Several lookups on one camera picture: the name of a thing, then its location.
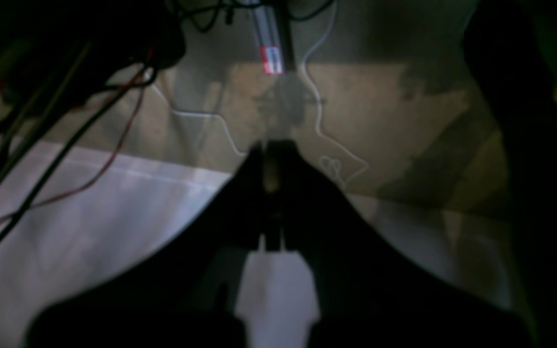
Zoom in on black and red cables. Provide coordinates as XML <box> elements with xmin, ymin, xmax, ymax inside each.
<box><xmin>0</xmin><ymin>0</ymin><xmax>187</xmax><ymax>281</ymax></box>

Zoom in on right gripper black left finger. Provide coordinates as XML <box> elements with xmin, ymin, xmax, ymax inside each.
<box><xmin>25</xmin><ymin>144</ymin><xmax>266</xmax><ymax>348</ymax></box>

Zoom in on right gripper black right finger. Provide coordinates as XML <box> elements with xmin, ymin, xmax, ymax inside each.
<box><xmin>271</xmin><ymin>140</ymin><xmax>534</xmax><ymax>348</ymax></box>

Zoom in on grey rail red label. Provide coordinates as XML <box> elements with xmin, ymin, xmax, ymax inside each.
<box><xmin>245</xmin><ymin>0</ymin><xmax>296</xmax><ymax>75</ymax></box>

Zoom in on white cable on floor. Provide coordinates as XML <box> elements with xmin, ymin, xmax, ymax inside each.
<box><xmin>153</xmin><ymin>0</ymin><xmax>371</xmax><ymax>190</ymax></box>

